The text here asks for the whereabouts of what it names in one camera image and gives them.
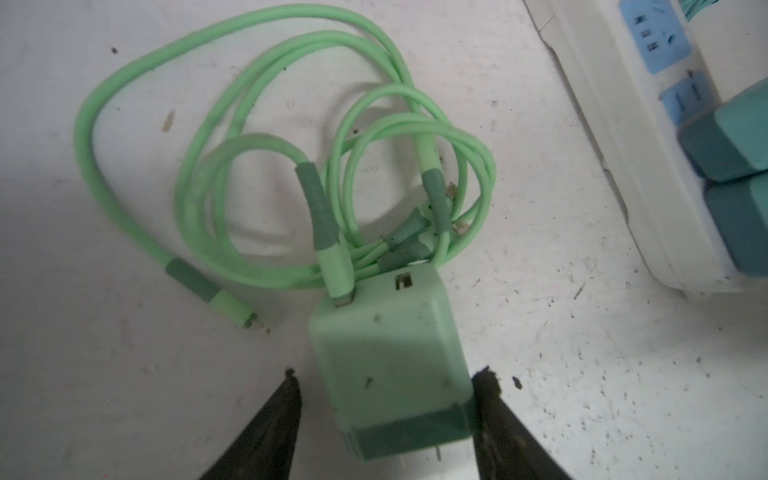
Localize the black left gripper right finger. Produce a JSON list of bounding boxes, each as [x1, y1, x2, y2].
[[472, 367, 572, 480]]

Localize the green charger adapter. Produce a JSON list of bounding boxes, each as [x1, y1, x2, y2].
[[309, 263, 478, 462]]

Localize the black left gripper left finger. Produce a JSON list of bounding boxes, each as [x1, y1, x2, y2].
[[201, 368, 302, 480]]

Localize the green charger cable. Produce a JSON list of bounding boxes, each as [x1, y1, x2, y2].
[[73, 4, 498, 331]]

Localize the teal charger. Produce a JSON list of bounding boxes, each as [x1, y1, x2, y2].
[[678, 79, 767, 182], [704, 172, 767, 278]]

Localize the white blue power strip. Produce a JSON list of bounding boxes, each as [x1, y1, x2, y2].
[[527, 1, 767, 298]]

